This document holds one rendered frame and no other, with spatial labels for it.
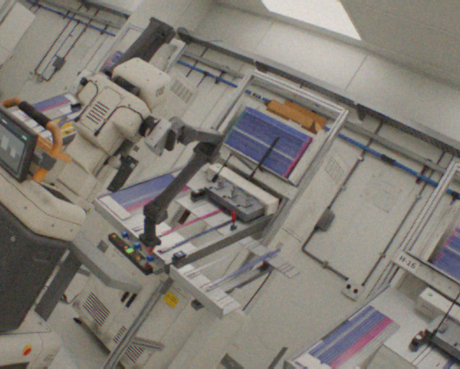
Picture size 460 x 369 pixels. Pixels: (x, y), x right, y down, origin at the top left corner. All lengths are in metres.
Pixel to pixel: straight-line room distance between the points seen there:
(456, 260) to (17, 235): 1.82
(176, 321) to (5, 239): 1.34
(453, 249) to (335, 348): 0.72
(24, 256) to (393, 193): 3.21
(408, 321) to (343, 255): 1.93
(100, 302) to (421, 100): 3.01
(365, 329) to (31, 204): 1.43
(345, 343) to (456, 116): 2.68
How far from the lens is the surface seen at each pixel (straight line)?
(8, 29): 6.84
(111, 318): 3.12
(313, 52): 5.29
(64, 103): 4.20
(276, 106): 3.59
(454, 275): 2.50
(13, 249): 1.72
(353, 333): 2.31
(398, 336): 2.37
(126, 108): 2.02
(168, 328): 2.86
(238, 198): 2.94
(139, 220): 2.84
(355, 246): 4.29
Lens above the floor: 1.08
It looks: 2 degrees up
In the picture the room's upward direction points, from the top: 34 degrees clockwise
